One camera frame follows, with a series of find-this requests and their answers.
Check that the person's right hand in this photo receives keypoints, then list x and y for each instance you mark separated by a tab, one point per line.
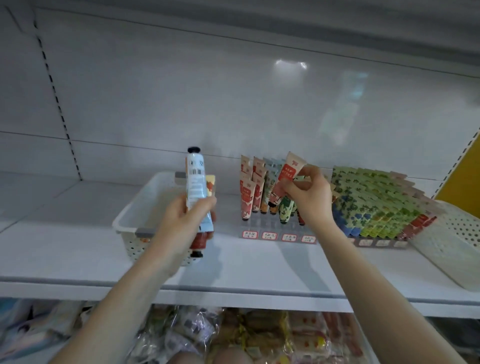
311	202

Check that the person's left hand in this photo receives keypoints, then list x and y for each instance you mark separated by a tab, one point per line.
176	236

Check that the person's right forearm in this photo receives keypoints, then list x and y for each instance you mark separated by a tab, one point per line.
382	300

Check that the white red-label hand cream tube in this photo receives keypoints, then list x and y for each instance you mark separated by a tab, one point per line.
289	169

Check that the pile of snack packets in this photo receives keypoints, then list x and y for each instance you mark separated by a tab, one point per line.
285	334

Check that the white perforated plastic basket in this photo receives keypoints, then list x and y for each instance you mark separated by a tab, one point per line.
139	217
454	247

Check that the person's left forearm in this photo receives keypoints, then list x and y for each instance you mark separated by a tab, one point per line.
112	315

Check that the row of hand cream tubes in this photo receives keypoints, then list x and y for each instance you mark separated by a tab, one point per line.
375	202

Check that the white metal shelf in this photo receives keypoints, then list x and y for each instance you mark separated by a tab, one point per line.
60	262

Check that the pale blue floral hand cream tube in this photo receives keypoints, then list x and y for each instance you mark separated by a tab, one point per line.
196	180

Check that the clear divider tray with labels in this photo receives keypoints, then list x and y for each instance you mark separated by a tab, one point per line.
268	235

